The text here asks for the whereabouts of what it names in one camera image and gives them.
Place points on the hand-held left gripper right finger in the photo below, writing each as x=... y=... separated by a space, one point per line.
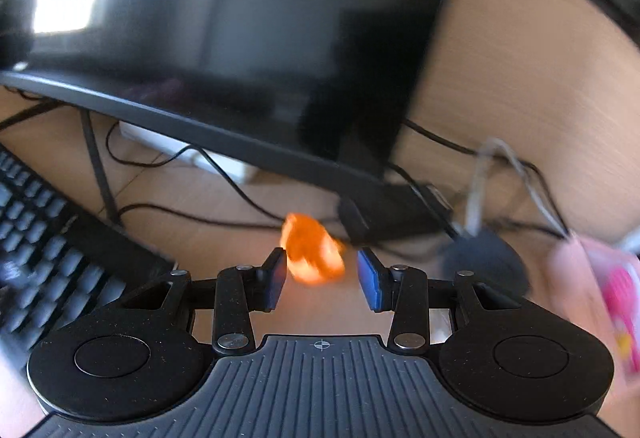
x=368 y=279

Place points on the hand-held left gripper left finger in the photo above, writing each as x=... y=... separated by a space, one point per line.
x=275 y=279

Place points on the orange packaged snack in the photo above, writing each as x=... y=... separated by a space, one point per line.
x=312 y=250

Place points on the black plush toy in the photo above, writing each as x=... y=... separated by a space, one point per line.
x=482 y=260

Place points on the pink cardboard box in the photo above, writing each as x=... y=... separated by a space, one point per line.
x=610 y=308

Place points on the black power adapter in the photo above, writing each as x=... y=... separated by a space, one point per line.
x=395 y=213

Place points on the white power strip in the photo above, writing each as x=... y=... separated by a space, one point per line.
x=165 y=145

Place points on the black monitor stand leg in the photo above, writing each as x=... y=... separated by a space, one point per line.
x=100 y=167

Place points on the black keyboard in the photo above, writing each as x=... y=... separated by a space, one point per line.
x=45 y=248

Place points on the black computer monitor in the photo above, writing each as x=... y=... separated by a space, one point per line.
x=240 y=42

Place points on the dark blurry object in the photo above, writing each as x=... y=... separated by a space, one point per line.
x=17 y=12

